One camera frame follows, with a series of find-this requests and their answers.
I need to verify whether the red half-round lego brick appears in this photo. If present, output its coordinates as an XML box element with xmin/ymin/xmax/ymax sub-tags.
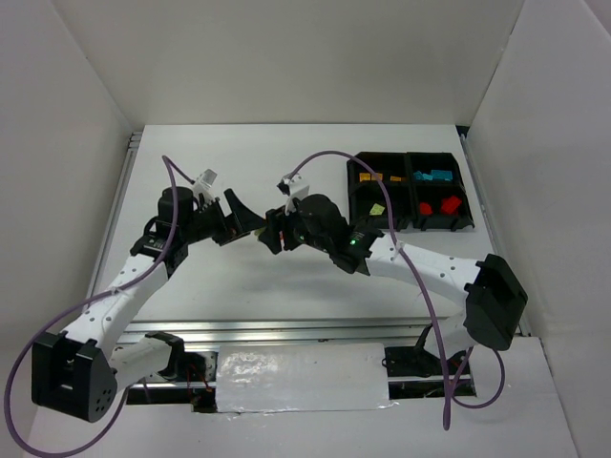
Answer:
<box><xmin>439</xmin><ymin>196</ymin><xmax>463</xmax><ymax>216</ymax></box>

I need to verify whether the light green rounded lego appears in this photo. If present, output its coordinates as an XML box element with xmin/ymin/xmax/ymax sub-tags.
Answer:
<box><xmin>369</xmin><ymin>203</ymin><xmax>386</xmax><ymax>216</ymax></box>

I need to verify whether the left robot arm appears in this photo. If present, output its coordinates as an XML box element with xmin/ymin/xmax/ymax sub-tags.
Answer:
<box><xmin>32</xmin><ymin>187</ymin><xmax>265</xmax><ymax>423</ymax></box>

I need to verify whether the red rounded lego brick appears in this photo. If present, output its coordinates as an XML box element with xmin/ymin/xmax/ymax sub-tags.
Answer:
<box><xmin>419</xmin><ymin>202</ymin><xmax>432</xmax><ymax>216</ymax></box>

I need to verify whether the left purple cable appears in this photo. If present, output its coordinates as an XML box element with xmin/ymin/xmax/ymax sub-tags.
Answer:
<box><xmin>3</xmin><ymin>155</ymin><xmax>197</xmax><ymax>457</ymax></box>

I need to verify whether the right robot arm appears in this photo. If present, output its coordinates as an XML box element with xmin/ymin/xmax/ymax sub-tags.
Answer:
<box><xmin>258</xmin><ymin>195</ymin><xmax>528</xmax><ymax>359</ymax></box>

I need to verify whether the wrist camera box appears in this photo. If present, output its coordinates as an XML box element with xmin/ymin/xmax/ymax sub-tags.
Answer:
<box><xmin>192</xmin><ymin>169</ymin><xmax>217</xmax><ymax>203</ymax></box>
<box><xmin>277</xmin><ymin>174</ymin><xmax>309</xmax><ymax>216</ymax></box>

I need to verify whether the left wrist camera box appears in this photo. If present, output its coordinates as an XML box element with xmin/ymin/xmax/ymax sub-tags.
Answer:
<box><xmin>192</xmin><ymin>169</ymin><xmax>217</xmax><ymax>203</ymax></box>

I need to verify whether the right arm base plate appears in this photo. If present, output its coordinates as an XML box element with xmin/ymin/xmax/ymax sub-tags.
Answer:
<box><xmin>384</xmin><ymin>345</ymin><xmax>478</xmax><ymax>400</ymax></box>

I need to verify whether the white foil tape panel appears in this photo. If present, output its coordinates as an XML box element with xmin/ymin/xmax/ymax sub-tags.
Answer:
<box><xmin>216</xmin><ymin>343</ymin><xmax>390</xmax><ymax>413</ymax></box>

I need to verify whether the purple cable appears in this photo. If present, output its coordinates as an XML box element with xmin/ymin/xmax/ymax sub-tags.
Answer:
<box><xmin>284</xmin><ymin>151</ymin><xmax>506</xmax><ymax>431</ymax></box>
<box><xmin>3</xmin><ymin>155</ymin><xmax>197</xmax><ymax>457</ymax></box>

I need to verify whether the teal and green lego brick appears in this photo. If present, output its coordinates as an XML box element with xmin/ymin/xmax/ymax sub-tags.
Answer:
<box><xmin>424</xmin><ymin>169</ymin><xmax>453</xmax><ymax>182</ymax></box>

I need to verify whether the aluminium rail frame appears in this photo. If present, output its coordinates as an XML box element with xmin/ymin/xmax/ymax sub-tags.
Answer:
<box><xmin>118</xmin><ymin>318</ymin><xmax>430</xmax><ymax>346</ymax></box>

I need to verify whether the black four-compartment bin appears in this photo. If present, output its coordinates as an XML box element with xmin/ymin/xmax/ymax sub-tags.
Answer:
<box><xmin>347</xmin><ymin>152</ymin><xmax>474</xmax><ymax>232</ymax></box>

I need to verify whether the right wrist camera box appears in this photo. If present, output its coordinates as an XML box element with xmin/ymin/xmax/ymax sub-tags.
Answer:
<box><xmin>277</xmin><ymin>174</ymin><xmax>309</xmax><ymax>216</ymax></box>

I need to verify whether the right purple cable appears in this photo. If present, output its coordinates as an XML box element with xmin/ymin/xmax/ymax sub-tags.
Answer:
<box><xmin>284</xmin><ymin>151</ymin><xmax>506</xmax><ymax>431</ymax></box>

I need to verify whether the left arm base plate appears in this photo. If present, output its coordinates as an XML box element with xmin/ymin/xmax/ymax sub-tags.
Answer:
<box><xmin>127</xmin><ymin>351</ymin><xmax>219</xmax><ymax>413</ymax></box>

